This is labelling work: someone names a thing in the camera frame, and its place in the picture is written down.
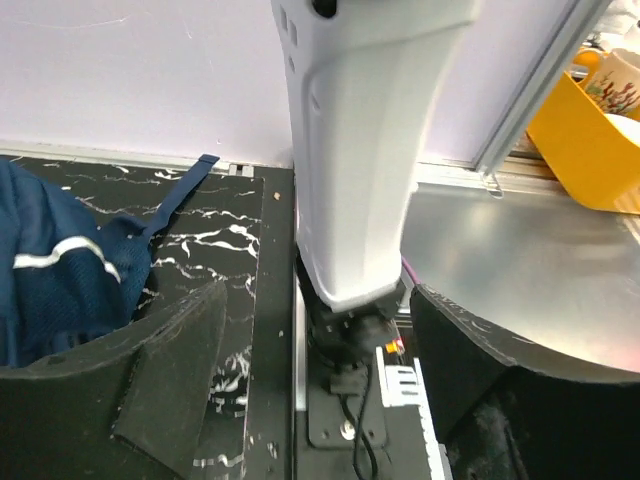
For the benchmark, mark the yellow plastic bin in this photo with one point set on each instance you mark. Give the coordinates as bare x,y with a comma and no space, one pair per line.
594,155

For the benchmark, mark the navy blue student backpack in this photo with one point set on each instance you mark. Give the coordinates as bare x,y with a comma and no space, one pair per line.
65,280

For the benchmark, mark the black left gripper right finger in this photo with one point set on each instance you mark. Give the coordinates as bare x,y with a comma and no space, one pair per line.
506,407

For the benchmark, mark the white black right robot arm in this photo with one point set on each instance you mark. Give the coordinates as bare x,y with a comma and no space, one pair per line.
401,114

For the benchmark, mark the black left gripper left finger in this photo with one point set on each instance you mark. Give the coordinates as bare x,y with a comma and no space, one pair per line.
129,405

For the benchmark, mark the floral ceramic mug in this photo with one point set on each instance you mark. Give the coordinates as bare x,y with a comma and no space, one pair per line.
614,86

